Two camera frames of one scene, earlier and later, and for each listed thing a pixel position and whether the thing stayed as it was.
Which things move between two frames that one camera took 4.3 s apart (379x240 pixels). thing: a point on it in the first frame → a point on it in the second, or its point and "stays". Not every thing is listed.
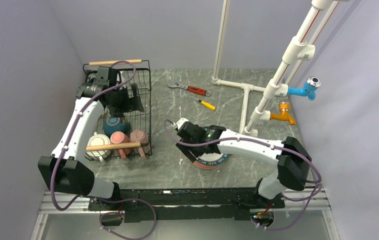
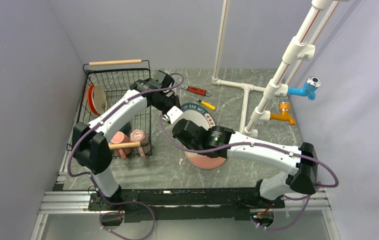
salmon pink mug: x=117 y=137 stays
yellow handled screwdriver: x=207 y=105 stays
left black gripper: x=131 y=104 → x=176 y=100
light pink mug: x=139 y=135 stays
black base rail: x=187 y=205 stays
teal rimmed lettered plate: x=211 y=158 → x=197 y=114
